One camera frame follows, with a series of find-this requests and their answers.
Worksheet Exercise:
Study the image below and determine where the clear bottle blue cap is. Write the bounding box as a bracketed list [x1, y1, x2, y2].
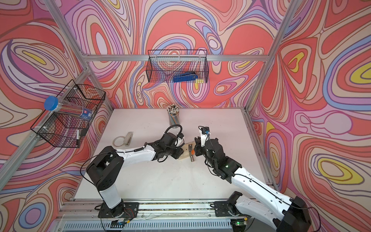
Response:
[44, 96, 93, 120]

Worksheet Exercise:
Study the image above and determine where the wire basket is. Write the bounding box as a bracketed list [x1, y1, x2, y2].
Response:
[146, 49, 209, 83]
[31, 80, 106, 148]

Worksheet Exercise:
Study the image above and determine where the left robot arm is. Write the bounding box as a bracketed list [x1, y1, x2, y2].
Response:
[86, 132, 184, 214]

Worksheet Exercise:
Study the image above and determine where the cup of coloured pencils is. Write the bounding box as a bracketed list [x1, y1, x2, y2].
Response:
[167, 104, 180, 126]

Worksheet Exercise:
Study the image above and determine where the left wire basket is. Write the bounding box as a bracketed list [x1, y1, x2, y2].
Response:
[31, 80, 106, 148]

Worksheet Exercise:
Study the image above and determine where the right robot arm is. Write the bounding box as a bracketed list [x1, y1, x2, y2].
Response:
[194, 136, 312, 232]

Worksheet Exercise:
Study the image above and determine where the yellow item in basket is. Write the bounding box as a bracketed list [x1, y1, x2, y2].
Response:
[194, 79, 204, 84]

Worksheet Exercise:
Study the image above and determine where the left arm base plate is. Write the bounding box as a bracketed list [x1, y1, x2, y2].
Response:
[98, 202, 139, 219]

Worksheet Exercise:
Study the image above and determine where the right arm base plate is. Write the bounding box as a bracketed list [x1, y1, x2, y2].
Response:
[210, 201, 251, 218]

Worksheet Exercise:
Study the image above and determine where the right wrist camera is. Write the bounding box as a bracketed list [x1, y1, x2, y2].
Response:
[199, 126, 210, 148]

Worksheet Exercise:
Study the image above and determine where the wooden block with nails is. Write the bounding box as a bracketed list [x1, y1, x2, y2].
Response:
[178, 141, 196, 160]

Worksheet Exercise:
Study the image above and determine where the back wire basket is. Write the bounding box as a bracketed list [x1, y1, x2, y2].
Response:
[146, 49, 209, 83]

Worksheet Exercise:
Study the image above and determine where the claw hammer orange black handle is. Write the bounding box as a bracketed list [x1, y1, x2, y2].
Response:
[188, 143, 195, 162]

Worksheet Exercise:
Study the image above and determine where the blue tool in basket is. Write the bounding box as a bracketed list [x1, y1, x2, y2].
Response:
[173, 72, 198, 83]

